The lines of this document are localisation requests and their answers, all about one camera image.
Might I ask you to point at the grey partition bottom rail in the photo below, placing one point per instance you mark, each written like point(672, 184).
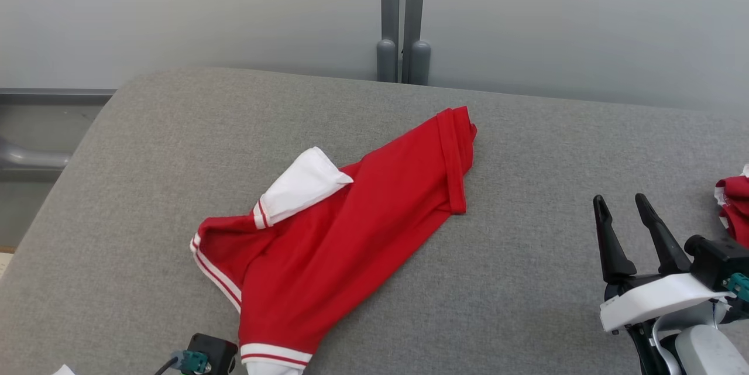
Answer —
point(52, 97)

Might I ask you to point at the crumpled red white garment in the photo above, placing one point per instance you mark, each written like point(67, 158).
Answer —
point(737, 211)

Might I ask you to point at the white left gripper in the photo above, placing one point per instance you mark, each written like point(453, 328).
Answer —
point(64, 371)

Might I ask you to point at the grey metal double partition post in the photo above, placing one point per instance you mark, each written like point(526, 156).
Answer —
point(390, 12)

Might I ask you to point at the grey metal post with foot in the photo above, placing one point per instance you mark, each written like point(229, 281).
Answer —
point(29, 157)

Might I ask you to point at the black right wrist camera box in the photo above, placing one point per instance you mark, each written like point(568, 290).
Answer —
point(720, 261)

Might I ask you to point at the red shirt with white sleeves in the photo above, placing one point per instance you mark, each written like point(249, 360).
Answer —
point(339, 246)

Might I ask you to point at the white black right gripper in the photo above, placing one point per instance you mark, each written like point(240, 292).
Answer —
point(655, 299)

